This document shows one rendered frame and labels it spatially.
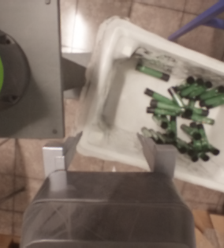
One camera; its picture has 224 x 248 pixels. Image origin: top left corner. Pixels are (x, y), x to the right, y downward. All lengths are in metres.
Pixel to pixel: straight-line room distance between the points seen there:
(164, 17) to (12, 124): 1.16
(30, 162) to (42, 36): 1.25
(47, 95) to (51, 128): 0.06
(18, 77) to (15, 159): 1.26
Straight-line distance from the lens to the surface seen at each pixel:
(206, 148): 0.82
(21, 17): 0.38
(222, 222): 1.64
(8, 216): 1.89
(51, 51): 0.36
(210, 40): 1.44
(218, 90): 0.82
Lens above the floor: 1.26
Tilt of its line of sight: 76 degrees down
